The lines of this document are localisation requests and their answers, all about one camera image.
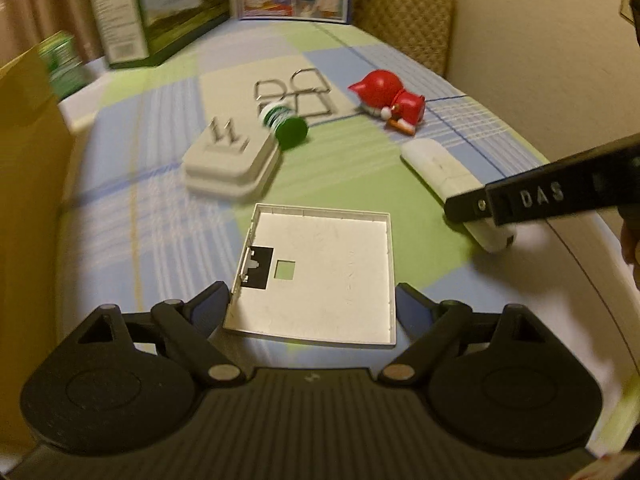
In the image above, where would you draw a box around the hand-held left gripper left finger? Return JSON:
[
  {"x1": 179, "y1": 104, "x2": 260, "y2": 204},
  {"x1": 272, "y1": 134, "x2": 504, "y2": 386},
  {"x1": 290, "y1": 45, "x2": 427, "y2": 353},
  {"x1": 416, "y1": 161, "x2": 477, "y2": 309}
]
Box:
[{"x1": 57, "y1": 280, "x2": 247, "y2": 390}]

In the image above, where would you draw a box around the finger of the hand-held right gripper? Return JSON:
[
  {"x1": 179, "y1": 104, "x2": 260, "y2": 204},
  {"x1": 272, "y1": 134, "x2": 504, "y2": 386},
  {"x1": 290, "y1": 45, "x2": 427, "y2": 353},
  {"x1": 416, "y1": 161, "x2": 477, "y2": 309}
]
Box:
[{"x1": 443, "y1": 182, "x2": 494, "y2": 224}]

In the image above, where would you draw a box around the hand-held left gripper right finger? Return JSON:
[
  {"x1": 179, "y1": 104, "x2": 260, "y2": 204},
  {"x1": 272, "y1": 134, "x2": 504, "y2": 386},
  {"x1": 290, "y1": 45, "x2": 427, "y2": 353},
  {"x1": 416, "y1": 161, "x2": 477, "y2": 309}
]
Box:
[{"x1": 377, "y1": 282, "x2": 583, "y2": 387}]

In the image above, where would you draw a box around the white rounded device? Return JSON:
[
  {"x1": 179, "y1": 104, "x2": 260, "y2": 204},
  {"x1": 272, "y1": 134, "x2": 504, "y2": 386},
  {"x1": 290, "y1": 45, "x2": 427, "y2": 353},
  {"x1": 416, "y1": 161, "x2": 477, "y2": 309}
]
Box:
[{"x1": 401, "y1": 138, "x2": 519, "y2": 254}]

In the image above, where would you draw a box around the white square plastic plate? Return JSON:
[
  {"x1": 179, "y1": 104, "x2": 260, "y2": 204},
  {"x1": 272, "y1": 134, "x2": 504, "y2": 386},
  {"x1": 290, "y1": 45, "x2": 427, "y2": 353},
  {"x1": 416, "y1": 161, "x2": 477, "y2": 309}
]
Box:
[{"x1": 222, "y1": 202, "x2": 399, "y2": 347}]

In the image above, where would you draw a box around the white plug adapter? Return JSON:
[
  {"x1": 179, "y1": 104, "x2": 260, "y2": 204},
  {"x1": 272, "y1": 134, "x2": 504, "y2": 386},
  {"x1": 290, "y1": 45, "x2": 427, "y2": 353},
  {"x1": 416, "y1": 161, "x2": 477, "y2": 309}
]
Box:
[{"x1": 182, "y1": 115, "x2": 281, "y2": 199}]

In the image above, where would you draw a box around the red toy figure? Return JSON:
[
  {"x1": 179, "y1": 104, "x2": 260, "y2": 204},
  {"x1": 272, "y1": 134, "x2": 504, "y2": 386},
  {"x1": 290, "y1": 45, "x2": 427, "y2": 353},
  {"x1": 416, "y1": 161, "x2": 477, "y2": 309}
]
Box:
[{"x1": 348, "y1": 69, "x2": 427, "y2": 136}]

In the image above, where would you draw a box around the metal wire rack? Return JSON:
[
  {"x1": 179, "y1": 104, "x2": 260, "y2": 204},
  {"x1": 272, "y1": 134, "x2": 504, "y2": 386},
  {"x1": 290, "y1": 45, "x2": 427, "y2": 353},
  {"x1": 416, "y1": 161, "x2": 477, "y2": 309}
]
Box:
[{"x1": 253, "y1": 66, "x2": 337, "y2": 119}]

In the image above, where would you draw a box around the small green white bottle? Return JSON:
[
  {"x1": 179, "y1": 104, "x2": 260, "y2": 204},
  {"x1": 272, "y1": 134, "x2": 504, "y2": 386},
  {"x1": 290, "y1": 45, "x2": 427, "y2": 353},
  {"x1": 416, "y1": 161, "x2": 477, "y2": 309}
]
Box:
[{"x1": 257, "y1": 101, "x2": 310, "y2": 150}]

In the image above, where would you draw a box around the large cardboard box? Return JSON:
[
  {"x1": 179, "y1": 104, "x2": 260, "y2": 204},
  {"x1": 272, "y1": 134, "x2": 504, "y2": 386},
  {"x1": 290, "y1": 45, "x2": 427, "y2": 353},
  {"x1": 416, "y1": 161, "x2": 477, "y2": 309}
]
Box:
[{"x1": 0, "y1": 42, "x2": 77, "y2": 463}]

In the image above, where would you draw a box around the person's right hand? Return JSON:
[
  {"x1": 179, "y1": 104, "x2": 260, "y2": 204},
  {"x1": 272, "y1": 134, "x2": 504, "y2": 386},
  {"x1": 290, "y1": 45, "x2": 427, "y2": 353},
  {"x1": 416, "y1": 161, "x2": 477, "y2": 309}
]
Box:
[{"x1": 620, "y1": 204, "x2": 640, "y2": 292}]

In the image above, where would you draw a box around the chair with quilted cover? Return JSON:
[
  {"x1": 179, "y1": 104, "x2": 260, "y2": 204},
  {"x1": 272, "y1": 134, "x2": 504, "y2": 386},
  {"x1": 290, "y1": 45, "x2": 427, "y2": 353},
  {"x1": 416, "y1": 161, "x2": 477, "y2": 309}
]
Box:
[{"x1": 352, "y1": 0, "x2": 456, "y2": 82}]

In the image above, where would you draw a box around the pack of green drink cartons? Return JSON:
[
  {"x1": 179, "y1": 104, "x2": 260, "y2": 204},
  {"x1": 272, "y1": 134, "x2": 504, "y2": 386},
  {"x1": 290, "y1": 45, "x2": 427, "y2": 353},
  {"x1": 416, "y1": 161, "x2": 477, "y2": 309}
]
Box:
[{"x1": 39, "y1": 30, "x2": 97, "y2": 102}]

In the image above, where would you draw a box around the green milk carton box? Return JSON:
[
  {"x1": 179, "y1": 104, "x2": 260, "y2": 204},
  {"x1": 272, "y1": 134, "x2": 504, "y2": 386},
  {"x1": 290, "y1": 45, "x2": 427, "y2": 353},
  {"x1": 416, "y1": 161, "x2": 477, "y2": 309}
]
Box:
[{"x1": 82, "y1": 0, "x2": 236, "y2": 70}]

